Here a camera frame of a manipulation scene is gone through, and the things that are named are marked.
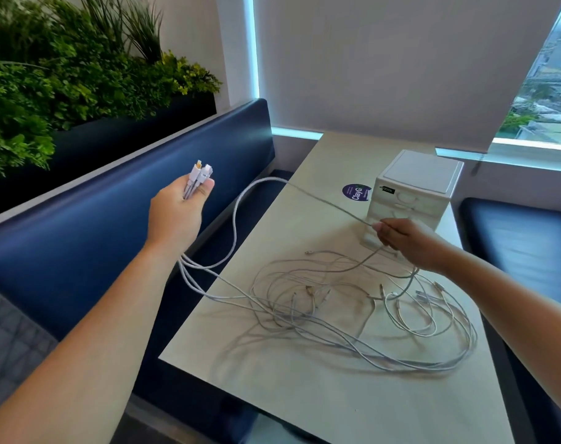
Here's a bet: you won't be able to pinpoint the person's right hand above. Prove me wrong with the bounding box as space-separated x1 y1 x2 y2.
372 218 461 273

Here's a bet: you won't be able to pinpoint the person's left hand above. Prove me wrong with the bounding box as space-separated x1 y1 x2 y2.
144 174 215 260

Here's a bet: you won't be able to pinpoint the white mini drawer cabinet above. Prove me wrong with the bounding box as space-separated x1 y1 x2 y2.
359 150 465 255

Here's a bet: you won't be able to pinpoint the tangle of white cables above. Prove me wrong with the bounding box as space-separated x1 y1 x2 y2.
250 248 447 340

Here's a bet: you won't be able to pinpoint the person's right forearm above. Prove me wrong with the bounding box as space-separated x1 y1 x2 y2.
439 247 561 424

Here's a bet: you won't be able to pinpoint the person's left forearm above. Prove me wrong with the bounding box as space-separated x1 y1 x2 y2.
0 242 182 444

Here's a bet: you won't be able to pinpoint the black planter box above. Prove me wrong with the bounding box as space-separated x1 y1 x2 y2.
0 92 217 220

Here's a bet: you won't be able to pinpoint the blue padded bench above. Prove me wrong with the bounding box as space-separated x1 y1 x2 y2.
459 197 561 444
0 97 295 444

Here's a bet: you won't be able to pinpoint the round purple sticker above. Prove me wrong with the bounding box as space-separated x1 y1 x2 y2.
341 182 373 203

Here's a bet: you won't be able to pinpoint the white table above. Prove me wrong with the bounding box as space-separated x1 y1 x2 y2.
159 131 516 444

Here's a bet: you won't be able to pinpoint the green leafy plants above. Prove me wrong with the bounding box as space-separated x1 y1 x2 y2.
0 0 222 179

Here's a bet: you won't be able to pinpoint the white roller blind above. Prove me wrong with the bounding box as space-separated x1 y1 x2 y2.
253 0 561 153

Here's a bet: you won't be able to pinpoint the glass window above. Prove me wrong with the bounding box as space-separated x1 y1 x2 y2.
495 0 561 146

